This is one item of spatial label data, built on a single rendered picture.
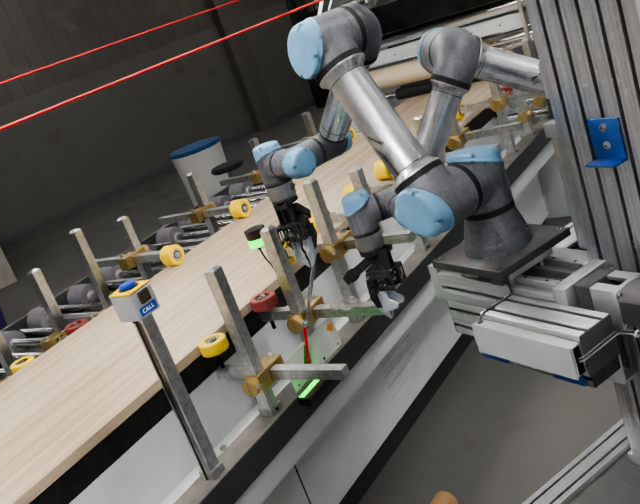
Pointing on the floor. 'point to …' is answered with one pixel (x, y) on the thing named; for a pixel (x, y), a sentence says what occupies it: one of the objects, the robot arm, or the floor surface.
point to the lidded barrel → (193, 154)
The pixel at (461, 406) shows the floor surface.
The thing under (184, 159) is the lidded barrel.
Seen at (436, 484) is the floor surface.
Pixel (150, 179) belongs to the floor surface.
